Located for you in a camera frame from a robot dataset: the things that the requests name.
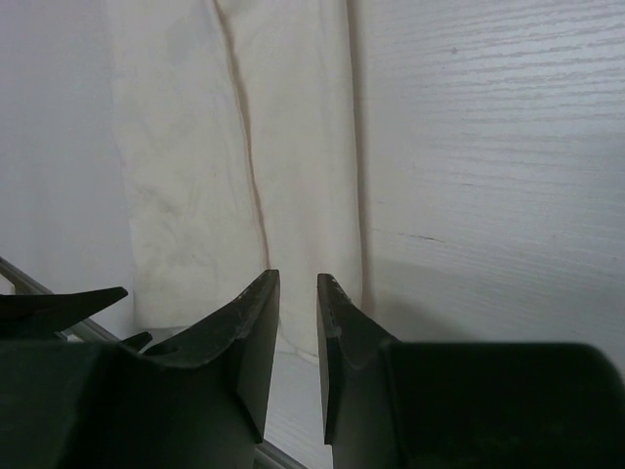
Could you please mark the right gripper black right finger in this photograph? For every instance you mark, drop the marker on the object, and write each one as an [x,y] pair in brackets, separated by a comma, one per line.
[353,375]

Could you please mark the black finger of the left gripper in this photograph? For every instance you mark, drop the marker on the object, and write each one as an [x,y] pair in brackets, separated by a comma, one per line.
[53,313]

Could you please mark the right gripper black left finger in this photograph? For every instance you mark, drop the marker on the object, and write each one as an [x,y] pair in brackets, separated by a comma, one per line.
[209,384]

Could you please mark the white t shirt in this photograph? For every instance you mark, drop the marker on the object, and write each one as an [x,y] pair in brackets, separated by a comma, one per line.
[235,124]

